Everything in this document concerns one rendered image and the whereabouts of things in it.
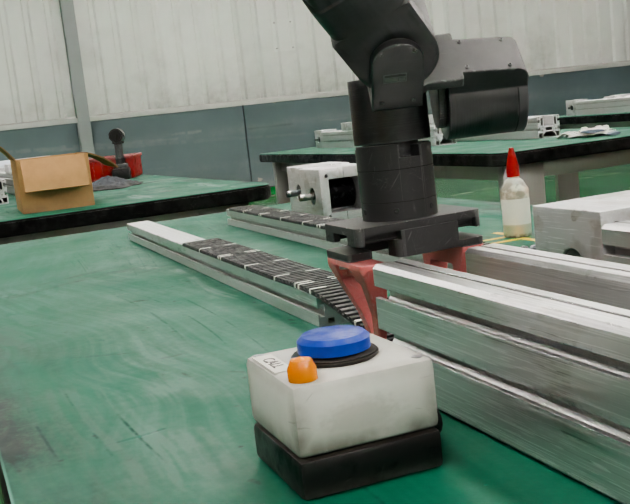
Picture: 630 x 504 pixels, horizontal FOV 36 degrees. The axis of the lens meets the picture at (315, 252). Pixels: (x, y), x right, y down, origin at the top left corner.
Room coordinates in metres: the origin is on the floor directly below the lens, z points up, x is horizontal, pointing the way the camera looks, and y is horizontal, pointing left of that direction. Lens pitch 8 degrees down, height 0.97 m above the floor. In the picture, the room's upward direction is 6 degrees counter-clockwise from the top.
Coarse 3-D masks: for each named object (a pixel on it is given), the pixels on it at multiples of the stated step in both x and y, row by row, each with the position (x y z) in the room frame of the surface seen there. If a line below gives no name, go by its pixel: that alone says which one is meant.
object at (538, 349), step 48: (384, 288) 0.63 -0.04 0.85; (432, 288) 0.57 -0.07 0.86; (480, 288) 0.52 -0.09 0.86; (528, 288) 0.51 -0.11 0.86; (576, 288) 0.55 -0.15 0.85; (624, 288) 0.51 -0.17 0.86; (432, 336) 0.57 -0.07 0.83; (480, 336) 0.52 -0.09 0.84; (528, 336) 0.49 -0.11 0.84; (576, 336) 0.43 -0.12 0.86; (624, 336) 0.40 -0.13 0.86; (480, 384) 0.52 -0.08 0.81; (528, 384) 0.48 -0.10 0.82; (576, 384) 0.44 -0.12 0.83; (624, 384) 0.40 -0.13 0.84; (528, 432) 0.48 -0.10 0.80; (576, 432) 0.44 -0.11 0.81; (624, 432) 0.42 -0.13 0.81; (624, 480) 0.41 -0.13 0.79
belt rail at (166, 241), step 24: (144, 240) 1.60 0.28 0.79; (168, 240) 1.42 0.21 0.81; (192, 240) 1.37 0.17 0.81; (192, 264) 1.29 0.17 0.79; (216, 264) 1.17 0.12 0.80; (240, 288) 1.08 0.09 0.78; (264, 288) 1.01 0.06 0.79; (288, 288) 0.92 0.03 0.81; (288, 312) 0.92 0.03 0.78; (312, 312) 0.86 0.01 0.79; (336, 312) 0.85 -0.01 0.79
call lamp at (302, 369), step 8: (296, 360) 0.46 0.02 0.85; (304, 360) 0.46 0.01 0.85; (312, 360) 0.47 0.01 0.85; (288, 368) 0.47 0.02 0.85; (296, 368) 0.46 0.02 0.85; (304, 368) 0.46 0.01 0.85; (312, 368) 0.46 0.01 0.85; (288, 376) 0.47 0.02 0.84; (296, 376) 0.46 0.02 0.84; (304, 376) 0.46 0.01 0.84; (312, 376) 0.46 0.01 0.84
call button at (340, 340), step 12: (300, 336) 0.51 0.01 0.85; (312, 336) 0.50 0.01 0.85; (324, 336) 0.50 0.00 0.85; (336, 336) 0.50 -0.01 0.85; (348, 336) 0.49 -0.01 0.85; (360, 336) 0.50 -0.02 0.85; (300, 348) 0.50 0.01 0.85; (312, 348) 0.49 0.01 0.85; (324, 348) 0.49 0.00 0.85; (336, 348) 0.49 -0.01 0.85; (348, 348) 0.49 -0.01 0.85; (360, 348) 0.49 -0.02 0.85
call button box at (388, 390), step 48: (288, 384) 0.46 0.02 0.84; (336, 384) 0.46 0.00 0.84; (384, 384) 0.47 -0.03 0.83; (432, 384) 0.48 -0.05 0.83; (288, 432) 0.47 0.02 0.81; (336, 432) 0.46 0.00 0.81; (384, 432) 0.47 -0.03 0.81; (432, 432) 0.48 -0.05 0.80; (288, 480) 0.48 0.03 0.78; (336, 480) 0.46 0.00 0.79
